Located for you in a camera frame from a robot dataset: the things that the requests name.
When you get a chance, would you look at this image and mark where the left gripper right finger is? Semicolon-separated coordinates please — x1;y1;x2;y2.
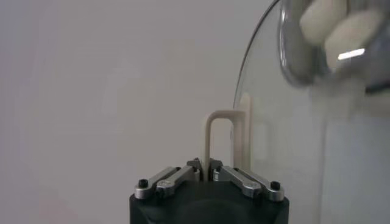
209;158;286;202

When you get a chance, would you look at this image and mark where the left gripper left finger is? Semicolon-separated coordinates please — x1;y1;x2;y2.
134;157;202;200

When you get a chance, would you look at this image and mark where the glass lid with cream handle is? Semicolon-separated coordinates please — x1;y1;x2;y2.
199;0;390;224

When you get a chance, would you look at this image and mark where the white steamed baozi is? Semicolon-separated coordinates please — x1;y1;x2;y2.
300;0;348;46

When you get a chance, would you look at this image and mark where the stainless steel steamer basket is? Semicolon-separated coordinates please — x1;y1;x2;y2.
277;0;390;89

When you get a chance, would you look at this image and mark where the cream electric cooker base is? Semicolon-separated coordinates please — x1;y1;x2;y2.
310;82;390;122

